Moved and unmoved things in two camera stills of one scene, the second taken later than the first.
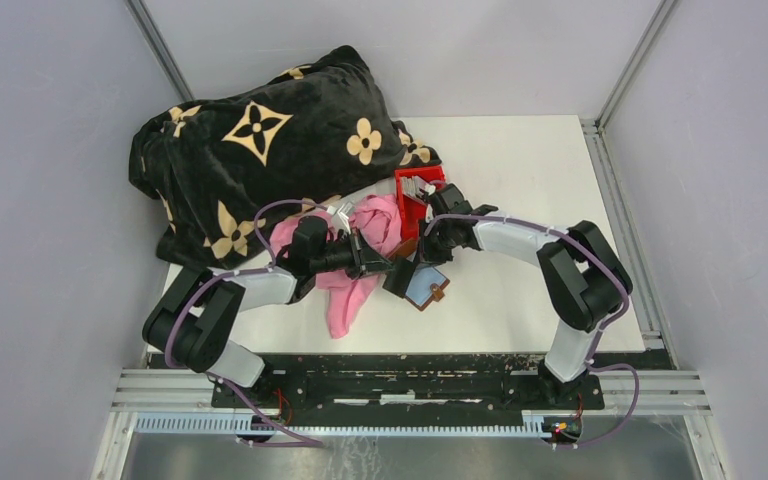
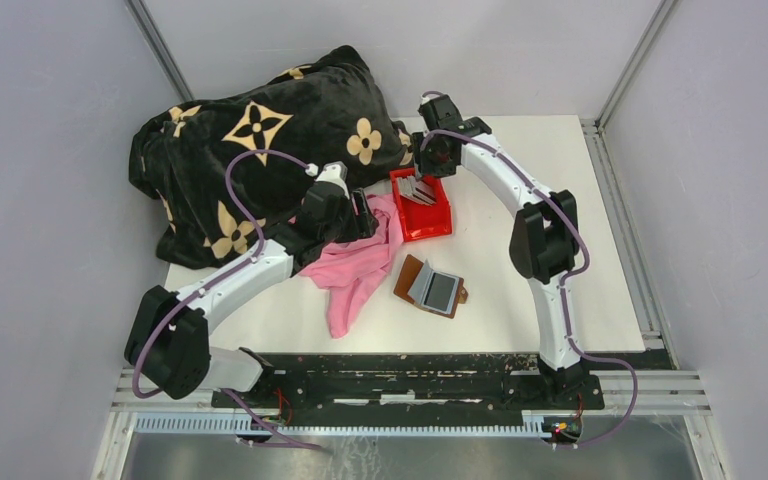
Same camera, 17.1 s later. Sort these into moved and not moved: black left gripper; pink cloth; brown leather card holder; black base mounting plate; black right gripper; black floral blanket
Moved: brown leather card holder; black left gripper; black right gripper
Not moved: black floral blanket; black base mounting plate; pink cloth
